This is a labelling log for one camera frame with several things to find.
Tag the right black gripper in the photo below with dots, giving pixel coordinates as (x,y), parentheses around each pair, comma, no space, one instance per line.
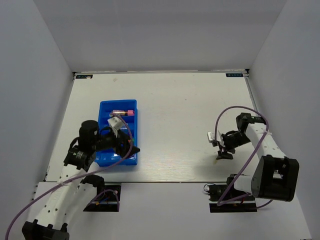
(224,155)

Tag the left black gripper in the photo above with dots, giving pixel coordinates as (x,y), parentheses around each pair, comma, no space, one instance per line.
(121,150)

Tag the pink cap crayon tube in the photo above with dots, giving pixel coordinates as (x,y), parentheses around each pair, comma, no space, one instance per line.
(128,113)

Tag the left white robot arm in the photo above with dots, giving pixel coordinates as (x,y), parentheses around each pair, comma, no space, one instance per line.
(78,185)

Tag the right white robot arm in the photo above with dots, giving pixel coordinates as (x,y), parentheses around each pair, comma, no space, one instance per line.
(268,173)

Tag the right table corner label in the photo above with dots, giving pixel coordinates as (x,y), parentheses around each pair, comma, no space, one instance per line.
(234,75)

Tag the table corner label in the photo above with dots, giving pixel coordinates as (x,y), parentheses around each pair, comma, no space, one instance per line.
(84,76)
(234,75)

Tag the left table corner label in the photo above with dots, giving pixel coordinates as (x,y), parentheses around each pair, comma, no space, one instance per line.
(84,76)

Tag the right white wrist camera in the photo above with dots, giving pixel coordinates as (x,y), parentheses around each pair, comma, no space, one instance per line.
(213,139)

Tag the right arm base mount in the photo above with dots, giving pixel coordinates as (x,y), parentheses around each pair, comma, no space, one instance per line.
(241,202)

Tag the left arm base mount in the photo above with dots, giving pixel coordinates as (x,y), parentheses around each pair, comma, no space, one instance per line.
(107,200)

